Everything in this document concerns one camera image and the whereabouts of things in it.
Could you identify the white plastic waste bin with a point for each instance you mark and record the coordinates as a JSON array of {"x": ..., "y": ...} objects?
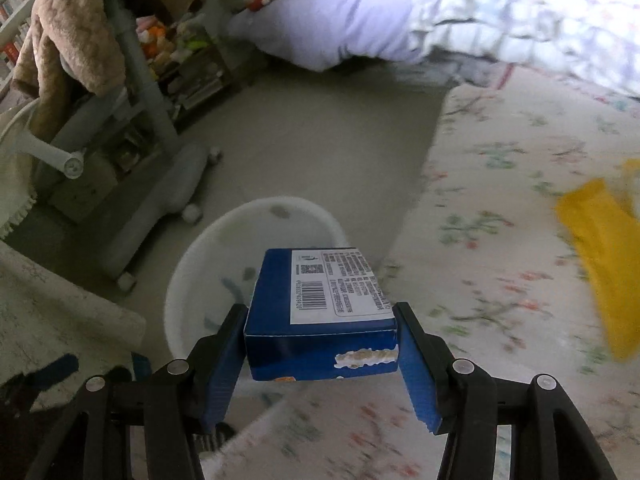
[{"x": 215, "y": 255}]

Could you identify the orange plush toys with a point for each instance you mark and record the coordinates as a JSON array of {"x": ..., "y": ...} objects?
[{"x": 155, "y": 40}]

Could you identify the cream fringed blanket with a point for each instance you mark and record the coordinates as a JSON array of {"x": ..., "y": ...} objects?
[{"x": 12, "y": 180}]

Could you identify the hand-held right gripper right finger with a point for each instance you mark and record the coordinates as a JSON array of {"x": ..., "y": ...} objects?
[{"x": 417, "y": 365}]

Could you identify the yellow plastic wrapper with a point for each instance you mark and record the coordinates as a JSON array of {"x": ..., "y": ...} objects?
[{"x": 607, "y": 270}]

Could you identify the lavender pillow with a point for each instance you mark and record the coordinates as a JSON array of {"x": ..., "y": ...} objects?
[{"x": 335, "y": 20}]

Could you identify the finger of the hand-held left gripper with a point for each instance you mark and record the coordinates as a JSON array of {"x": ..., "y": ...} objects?
[{"x": 55, "y": 367}]

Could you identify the plaid ruffled duvet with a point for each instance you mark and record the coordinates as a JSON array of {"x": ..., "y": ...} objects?
[{"x": 530, "y": 10}]

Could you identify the bookshelf with books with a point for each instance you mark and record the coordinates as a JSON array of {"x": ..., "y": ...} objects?
[{"x": 15, "y": 20}]

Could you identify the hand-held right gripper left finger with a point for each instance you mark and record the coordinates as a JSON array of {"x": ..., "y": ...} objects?
[{"x": 225, "y": 365}]

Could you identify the low bedside shelf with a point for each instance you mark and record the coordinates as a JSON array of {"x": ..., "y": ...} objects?
[{"x": 200, "y": 85}]

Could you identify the brown fleece blanket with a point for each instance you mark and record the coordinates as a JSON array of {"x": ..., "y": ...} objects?
[{"x": 80, "y": 25}]

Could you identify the small blue cardboard box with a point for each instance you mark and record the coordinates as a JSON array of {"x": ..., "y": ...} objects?
[{"x": 320, "y": 330}]

